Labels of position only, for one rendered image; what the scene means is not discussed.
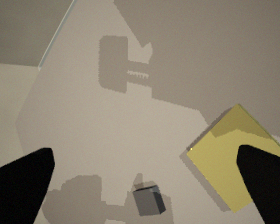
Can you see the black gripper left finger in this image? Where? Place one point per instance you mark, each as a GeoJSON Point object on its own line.
{"type": "Point", "coordinates": [23, 186]}

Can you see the small grey block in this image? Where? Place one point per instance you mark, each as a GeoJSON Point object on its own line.
{"type": "Point", "coordinates": [149, 201]}

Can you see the yellow square pad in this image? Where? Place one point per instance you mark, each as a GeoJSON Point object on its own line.
{"type": "Point", "coordinates": [216, 153]}

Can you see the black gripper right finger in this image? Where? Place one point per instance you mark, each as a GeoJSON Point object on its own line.
{"type": "Point", "coordinates": [260, 171]}

